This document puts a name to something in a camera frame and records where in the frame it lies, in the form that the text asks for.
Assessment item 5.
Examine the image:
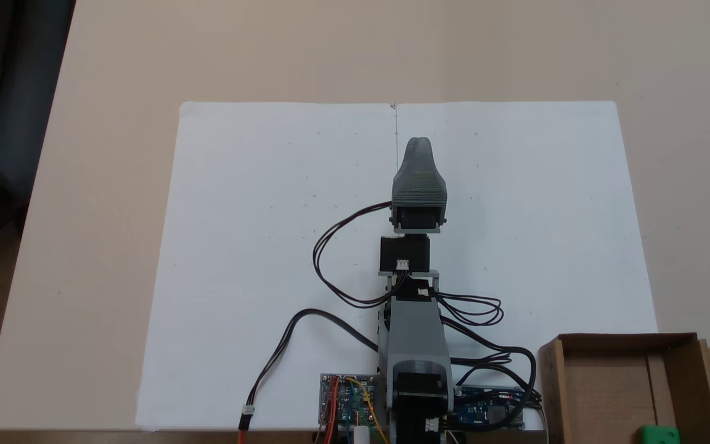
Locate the motor driver circuit board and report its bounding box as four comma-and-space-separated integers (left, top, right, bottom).
320, 373, 386, 427

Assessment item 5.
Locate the blue power circuit board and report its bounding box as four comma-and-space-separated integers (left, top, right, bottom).
454, 385, 526, 430

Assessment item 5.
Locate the dark grey chair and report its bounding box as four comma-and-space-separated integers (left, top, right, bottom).
0, 0, 76, 247

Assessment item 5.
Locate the black servo cable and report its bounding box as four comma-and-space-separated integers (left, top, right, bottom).
444, 321, 539, 411
313, 200, 406, 308
432, 291, 505, 327

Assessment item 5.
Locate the red orange wire bundle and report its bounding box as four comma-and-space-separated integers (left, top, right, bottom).
315, 377, 339, 444

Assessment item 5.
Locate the yellow jumper wire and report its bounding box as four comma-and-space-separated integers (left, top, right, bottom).
344, 376, 390, 444

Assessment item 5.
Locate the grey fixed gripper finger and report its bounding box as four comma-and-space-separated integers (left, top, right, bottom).
392, 137, 448, 209

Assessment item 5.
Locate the green die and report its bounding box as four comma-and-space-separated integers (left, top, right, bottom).
640, 424, 680, 444

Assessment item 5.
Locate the brown cardboard box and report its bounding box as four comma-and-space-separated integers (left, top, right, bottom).
538, 332, 710, 444

